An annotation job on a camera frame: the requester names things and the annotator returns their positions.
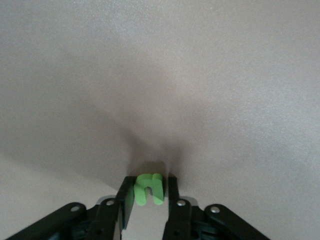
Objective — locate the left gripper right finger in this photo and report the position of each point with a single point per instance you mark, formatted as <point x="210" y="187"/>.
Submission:
<point x="182" y="220"/>

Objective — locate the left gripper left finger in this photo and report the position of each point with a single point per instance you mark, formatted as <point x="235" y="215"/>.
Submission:
<point x="105" y="220"/>

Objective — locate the green letter u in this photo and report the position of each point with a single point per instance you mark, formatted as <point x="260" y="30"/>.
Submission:
<point x="140" y="195"/>

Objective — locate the brown table mat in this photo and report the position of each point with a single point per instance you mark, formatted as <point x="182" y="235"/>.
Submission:
<point x="150" y="62"/>

